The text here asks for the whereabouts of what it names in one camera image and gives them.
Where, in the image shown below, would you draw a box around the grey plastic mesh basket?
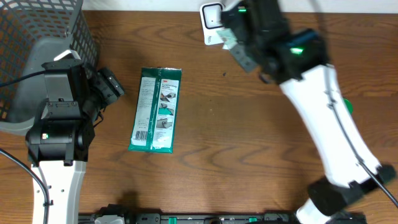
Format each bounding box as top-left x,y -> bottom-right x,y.
1,0 -> 99,135

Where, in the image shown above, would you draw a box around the white black barcode scanner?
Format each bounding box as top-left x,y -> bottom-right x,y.
199,2 -> 224,45

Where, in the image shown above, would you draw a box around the white green package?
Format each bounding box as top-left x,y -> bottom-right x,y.
128,68 -> 182,154

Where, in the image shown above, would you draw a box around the mint green wipes pack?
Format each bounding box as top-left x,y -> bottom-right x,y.
217,28 -> 237,50

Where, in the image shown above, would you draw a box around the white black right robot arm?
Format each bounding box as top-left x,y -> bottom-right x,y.
220,1 -> 397,223

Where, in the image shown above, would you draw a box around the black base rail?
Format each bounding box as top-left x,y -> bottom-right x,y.
79,205 -> 368,224

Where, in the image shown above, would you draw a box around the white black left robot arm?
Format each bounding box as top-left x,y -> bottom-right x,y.
25,67 -> 124,223

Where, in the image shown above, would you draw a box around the green lidded white canister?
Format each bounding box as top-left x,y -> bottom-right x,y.
344,98 -> 353,114

